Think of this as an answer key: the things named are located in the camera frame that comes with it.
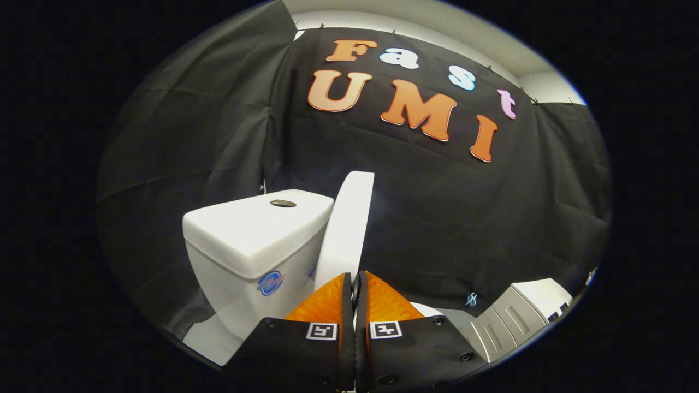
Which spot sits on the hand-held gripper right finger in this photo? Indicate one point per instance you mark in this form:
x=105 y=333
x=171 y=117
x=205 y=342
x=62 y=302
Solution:
x=415 y=355

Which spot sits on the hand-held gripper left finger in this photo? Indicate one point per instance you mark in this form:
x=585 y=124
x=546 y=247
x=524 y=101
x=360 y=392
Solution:
x=295 y=355

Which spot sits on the white toilet lid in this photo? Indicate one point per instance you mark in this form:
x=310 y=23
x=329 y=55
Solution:
x=349 y=229

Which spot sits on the white toilet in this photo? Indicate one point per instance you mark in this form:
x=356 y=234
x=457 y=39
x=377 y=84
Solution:
x=246 y=240

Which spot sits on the grey cabinet with white top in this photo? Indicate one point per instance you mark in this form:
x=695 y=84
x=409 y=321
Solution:
x=513 y=316

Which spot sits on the black backdrop cloth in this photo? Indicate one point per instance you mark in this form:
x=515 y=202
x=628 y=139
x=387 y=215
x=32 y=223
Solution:
x=437 y=218

